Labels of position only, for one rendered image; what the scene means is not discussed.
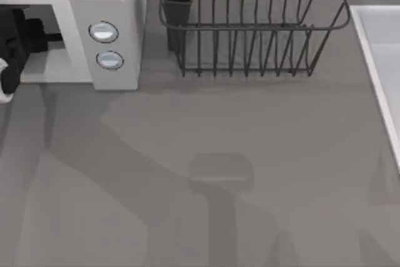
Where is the round silver microwave knob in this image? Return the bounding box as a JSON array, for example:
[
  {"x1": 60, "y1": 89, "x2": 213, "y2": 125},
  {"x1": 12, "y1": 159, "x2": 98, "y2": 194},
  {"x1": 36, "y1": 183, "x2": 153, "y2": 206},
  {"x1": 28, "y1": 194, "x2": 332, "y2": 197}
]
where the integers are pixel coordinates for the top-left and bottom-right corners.
[
  {"x1": 96, "y1": 50, "x2": 125, "y2": 71},
  {"x1": 88, "y1": 20, "x2": 120, "y2": 44}
]

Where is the white sink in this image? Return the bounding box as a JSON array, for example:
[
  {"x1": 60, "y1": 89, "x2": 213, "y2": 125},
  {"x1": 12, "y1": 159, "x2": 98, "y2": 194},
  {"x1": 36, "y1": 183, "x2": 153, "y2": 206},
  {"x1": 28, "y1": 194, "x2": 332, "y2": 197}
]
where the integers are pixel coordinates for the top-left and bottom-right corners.
[{"x1": 349, "y1": 4, "x2": 400, "y2": 174}]

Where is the dark wire dish rack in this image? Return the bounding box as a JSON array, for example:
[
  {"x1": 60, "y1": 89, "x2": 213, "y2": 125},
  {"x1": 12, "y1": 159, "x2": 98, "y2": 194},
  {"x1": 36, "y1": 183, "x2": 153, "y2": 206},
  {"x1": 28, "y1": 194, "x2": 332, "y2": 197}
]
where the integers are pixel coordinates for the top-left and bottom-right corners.
[{"x1": 158, "y1": 0, "x2": 351, "y2": 78}]

